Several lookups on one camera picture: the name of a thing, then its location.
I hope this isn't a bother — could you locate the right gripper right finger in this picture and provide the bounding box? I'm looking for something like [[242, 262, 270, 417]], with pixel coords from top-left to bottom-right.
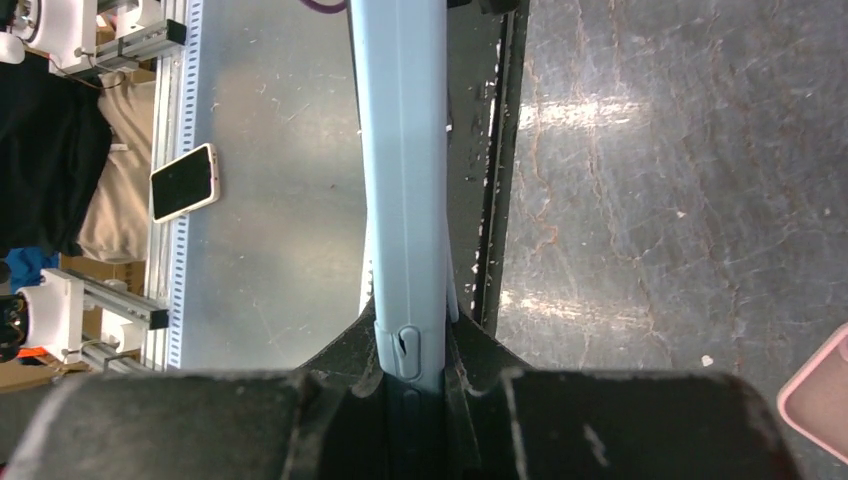
[[445, 319, 801, 479]]

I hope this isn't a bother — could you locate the pink phone case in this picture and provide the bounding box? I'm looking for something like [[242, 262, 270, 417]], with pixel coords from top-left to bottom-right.
[[776, 324, 847, 463]]

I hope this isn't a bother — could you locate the aluminium frame rail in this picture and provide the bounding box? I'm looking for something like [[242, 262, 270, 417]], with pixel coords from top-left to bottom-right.
[[39, 0, 190, 372]]

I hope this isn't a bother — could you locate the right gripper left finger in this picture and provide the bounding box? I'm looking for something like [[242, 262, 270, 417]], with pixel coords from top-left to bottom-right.
[[6, 306, 385, 479]]

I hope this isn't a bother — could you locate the phone in white case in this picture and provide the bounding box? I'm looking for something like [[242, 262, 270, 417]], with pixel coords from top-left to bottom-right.
[[150, 143, 221, 224]]

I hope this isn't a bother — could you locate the white toothed cable duct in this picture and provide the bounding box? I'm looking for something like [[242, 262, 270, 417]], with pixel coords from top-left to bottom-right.
[[165, 0, 205, 371]]

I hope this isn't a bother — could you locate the phone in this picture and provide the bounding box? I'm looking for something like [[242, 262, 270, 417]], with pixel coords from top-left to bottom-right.
[[150, 143, 221, 224], [350, 0, 448, 479]]

